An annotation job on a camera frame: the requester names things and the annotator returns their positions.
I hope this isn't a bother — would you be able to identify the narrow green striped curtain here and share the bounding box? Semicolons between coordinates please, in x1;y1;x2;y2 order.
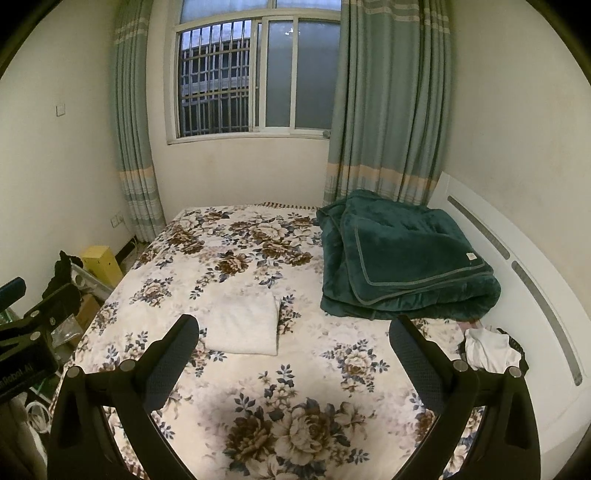
108;0;167;244

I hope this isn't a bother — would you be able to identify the barred sliding window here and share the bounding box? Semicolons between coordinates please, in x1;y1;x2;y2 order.
165;0;343;147

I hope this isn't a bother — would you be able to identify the white knit sweater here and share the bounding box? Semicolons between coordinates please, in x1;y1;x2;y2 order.
203;293;282;356

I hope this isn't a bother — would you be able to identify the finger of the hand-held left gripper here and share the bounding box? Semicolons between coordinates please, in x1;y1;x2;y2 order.
0;282;80;344
0;277;27;308

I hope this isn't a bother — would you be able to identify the white plastic rack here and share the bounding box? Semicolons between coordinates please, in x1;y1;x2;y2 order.
69;265;114;302

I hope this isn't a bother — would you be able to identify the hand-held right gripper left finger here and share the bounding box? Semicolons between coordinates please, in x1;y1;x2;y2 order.
46;314;200;480

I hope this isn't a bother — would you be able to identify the white crumpled garment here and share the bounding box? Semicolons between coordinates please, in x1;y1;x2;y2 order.
464;328;522;374

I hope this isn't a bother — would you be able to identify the dark green plush blanket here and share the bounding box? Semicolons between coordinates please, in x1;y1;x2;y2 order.
316;189;502;322

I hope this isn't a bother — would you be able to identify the wide green striped curtain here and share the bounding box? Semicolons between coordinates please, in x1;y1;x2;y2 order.
323;0;454;208

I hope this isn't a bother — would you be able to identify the black cloth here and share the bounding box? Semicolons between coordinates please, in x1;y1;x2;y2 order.
42;250;84;301

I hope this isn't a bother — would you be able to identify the bed with floral bedspread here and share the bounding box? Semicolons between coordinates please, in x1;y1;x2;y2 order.
60;202;490;480

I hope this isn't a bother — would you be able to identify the clear plastic bag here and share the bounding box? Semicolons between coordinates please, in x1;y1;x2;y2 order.
51;318;85;348

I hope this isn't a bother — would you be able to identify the cardboard box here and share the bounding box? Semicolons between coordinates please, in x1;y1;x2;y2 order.
74;294;101;330

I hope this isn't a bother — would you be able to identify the yellow box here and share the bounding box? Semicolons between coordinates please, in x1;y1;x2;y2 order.
82;246;123;288

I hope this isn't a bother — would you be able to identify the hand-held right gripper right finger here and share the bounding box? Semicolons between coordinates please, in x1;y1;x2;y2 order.
389;315;542;480

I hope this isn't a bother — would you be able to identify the white bed headboard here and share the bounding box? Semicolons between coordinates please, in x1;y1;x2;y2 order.
427;172;591;457

